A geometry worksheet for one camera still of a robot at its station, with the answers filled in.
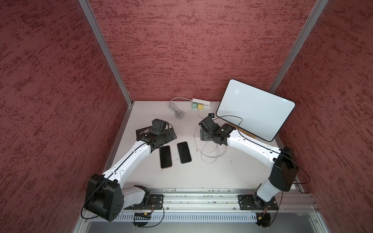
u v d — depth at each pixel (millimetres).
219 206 742
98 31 794
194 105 1175
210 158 895
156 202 739
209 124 625
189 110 1160
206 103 1175
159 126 631
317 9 715
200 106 1160
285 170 437
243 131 974
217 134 578
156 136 628
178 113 1100
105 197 388
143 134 591
